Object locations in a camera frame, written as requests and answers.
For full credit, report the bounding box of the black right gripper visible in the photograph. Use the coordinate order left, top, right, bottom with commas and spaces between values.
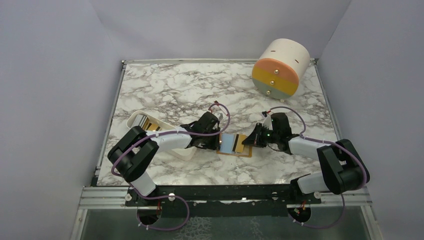
242, 122, 280, 148

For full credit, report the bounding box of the cylindrical pastel drawer box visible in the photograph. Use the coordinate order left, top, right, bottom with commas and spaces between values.
251, 38, 310, 100

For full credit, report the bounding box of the yellow leather card holder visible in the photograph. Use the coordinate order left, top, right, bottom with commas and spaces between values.
216, 133, 253, 158

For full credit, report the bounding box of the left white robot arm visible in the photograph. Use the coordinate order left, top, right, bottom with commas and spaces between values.
107, 112, 221, 206

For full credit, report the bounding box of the white oval plastic tray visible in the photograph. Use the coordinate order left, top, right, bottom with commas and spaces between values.
126, 110, 197, 162

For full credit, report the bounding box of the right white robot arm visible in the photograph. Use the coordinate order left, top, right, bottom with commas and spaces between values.
242, 112, 370, 204

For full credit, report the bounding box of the black metal base rail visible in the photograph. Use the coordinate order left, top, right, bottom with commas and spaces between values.
91, 177, 322, 220

